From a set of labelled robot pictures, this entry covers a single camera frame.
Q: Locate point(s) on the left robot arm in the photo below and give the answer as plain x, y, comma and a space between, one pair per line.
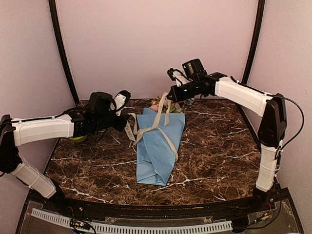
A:
103, 111

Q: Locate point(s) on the green bowl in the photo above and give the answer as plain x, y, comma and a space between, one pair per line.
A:
79, 139

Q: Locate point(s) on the light blue fake flower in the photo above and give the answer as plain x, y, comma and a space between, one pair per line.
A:
189, 101

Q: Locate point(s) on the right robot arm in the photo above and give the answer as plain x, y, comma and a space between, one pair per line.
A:
193, 80

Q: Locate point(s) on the black frame post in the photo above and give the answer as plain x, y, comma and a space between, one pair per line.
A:
254, 41
61, 50

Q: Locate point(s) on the beige ribbon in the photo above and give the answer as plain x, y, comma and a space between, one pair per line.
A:
136, 135

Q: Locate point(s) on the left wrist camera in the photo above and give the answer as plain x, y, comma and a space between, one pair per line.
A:
119, 102

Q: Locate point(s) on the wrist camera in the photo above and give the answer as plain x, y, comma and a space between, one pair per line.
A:
119, 102
177, 76

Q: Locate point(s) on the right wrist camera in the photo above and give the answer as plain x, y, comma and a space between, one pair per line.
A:
177, 76

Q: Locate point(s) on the black front rail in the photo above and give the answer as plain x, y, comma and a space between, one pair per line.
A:
95, 210

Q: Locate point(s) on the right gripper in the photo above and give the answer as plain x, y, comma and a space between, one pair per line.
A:
177, 97

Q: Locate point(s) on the pink fake flower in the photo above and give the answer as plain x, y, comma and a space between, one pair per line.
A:
155, 105

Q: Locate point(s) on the blue wrapping paper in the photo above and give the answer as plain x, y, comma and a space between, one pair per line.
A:
155, 159

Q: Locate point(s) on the white cable duct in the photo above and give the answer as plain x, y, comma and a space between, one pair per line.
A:
131, 226

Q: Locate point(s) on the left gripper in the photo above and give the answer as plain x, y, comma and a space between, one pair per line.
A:
121, 125

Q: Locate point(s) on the left black frame post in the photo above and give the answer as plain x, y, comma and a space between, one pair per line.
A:
61, 50

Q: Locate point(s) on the right black frame post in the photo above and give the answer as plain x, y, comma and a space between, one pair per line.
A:
254, 41

